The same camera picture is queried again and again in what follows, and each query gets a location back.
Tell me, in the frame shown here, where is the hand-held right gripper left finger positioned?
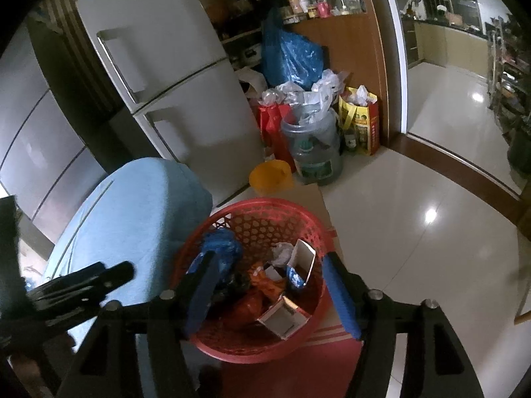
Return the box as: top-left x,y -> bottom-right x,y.
56,250 -> 220,398

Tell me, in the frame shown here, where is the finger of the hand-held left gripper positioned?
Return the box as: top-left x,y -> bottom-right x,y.
39,262 -> 106,289
27,261 -> 134,325

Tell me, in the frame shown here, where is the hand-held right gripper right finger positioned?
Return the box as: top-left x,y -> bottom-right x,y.
324,253 -> 486,398

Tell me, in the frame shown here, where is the red plastic bag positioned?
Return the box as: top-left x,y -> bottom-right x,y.
224,289 -> 270,332

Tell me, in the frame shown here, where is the orange and red cardboard box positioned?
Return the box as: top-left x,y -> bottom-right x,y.
256,296 -> 308,339

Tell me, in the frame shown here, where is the orange plastic bag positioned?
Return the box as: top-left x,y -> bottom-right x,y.
248,267 -> 288,299

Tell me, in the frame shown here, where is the white plastic bag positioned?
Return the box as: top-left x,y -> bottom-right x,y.
305,70 -> 349,121
271,241 -> 296,267
236,66 -> 266,100

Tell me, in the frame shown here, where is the red plastic basket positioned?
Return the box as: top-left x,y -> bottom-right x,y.
172,198 -> 333,361

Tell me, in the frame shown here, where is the light blue tablecloth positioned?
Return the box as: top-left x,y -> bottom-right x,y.
43,158 -> 214,349

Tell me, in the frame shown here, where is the grey panelled cabinet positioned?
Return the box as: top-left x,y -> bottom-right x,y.
0,21 -> 109,249

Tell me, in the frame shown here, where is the yellow plastic basin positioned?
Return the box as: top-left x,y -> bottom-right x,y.
249,160 -> 293,195

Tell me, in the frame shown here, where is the clear water jug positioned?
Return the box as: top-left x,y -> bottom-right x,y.
281,105 -> 345,186

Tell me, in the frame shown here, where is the yellow shopping bag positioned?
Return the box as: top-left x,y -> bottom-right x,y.
338,86 -> 381,156

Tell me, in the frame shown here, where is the red gift bag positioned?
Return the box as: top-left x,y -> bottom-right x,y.
259,101 -> 297,175

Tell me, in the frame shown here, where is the clear plastic bag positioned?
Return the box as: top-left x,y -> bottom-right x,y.
261,83 -> 308,106

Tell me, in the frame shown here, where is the silver refrigerator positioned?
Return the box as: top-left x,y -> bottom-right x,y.
75,0 -> 270,200

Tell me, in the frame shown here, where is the large blue plastic bag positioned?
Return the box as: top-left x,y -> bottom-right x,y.
261,8 -> 325,92

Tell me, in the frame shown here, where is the wooden shelf cabinet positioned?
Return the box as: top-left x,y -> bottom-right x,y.
199,0 -> 391,148

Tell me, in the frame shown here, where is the kitchen counter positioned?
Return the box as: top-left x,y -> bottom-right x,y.
404,8 -> 492,79

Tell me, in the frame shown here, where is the metal storage rack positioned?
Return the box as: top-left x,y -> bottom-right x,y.
487,14 -> 531,142

